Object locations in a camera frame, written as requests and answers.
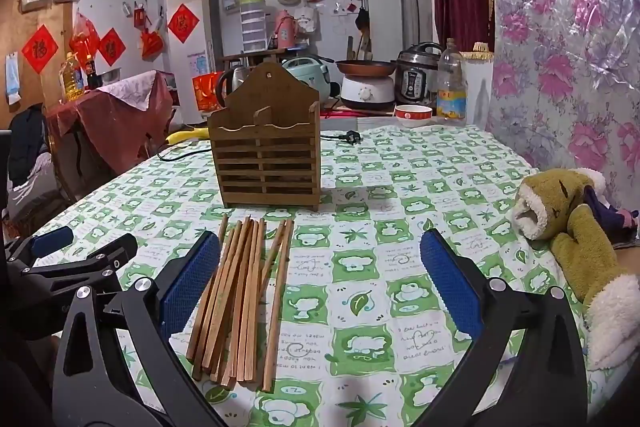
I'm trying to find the purple cloth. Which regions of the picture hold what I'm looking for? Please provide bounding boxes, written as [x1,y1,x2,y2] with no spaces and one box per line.
[582,187,640,248]

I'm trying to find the green checked tablecloth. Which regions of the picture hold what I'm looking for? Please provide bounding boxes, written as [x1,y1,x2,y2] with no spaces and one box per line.
[10,116,621,427]

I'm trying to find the red and white bowl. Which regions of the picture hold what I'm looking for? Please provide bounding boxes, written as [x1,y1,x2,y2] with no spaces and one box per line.
[394,104,433,128]

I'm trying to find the red gift box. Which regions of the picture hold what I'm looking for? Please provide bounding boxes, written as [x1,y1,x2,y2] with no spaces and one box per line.
[192,72,226,112]

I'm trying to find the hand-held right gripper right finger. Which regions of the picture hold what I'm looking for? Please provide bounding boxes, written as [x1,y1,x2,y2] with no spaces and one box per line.
[415,228,588,427]

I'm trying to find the plastic drawer tower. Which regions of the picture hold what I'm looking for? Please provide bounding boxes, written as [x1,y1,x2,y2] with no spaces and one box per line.
[239,0,267,54]

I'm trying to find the wooden slatted chopstick holder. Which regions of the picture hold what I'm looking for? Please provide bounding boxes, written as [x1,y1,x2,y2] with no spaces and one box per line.
[207,62,322,212]

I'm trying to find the light green rice cooker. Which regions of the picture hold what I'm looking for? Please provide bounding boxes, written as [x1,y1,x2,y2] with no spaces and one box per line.
[281,56,332,104]

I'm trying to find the dark sauce bottle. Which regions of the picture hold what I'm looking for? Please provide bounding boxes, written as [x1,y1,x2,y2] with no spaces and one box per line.
[85,54,101,90]

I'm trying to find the olive green plush toy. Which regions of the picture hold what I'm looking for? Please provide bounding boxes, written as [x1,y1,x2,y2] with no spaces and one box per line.
[512,167,640,370]

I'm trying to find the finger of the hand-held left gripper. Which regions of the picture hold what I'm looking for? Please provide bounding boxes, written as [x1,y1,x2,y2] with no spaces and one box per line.
[21,234,138,292]
[7,227,75,265]

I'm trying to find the yellow cooking oil bottle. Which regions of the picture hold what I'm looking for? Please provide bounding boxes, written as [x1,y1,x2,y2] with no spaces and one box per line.
[60,52,85,102]

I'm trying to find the pink thermos flask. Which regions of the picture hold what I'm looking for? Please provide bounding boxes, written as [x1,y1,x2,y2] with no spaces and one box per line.
[274,9,298,52]

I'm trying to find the red diamond paper poster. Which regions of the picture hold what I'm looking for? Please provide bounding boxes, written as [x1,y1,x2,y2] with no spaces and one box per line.
[166,3,201,44]
[21,24,60,75]
[97,27,127,66]

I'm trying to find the yellow object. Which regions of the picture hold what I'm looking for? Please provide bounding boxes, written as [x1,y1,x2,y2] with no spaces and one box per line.
[165,127,210,145]

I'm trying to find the black power plug cable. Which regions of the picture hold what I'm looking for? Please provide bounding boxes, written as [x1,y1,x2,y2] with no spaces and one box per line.
[320,130,362,144]

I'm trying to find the black jacket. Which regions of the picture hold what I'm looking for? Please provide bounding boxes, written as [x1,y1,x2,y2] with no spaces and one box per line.
[7,104,56,188]

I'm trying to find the silver electric pressure cooker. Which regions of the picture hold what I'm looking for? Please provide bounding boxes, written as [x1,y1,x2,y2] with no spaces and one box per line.
[395,42,446,108]

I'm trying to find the white refrigerator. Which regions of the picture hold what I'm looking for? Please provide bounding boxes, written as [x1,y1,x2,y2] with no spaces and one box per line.
[162,0,223,128]

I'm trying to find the clear plastic oil bottle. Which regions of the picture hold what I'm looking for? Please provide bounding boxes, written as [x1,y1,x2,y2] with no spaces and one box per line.
[436,38,469,126]

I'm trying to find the bunch of wooden chopsticks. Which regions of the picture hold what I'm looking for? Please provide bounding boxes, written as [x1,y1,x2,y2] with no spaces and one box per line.
[186,215,296,394]

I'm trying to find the brown frying pan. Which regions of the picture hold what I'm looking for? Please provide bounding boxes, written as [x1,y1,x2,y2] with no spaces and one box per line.
[334,59,398,78]

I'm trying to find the red plastic bag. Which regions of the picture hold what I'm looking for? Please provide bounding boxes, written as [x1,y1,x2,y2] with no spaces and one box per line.
[70,12,101,62]

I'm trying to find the white floral cloth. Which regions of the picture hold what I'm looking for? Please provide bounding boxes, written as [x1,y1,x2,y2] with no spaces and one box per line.
[95,72,161,112]

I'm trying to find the floral foil wall covering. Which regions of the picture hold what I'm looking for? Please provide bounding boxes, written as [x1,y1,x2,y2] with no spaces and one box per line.
[482,0,640,218]

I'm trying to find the dark red cloth-covered cabinet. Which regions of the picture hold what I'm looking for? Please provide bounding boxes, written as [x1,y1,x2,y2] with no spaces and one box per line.
[45,69,173,175]

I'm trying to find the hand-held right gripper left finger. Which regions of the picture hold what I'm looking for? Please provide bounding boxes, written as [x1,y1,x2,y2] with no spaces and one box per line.
[52,230,228,427]

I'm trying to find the steel electric kettle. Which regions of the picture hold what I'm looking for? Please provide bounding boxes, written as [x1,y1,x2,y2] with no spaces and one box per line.
[215,64,252,108]

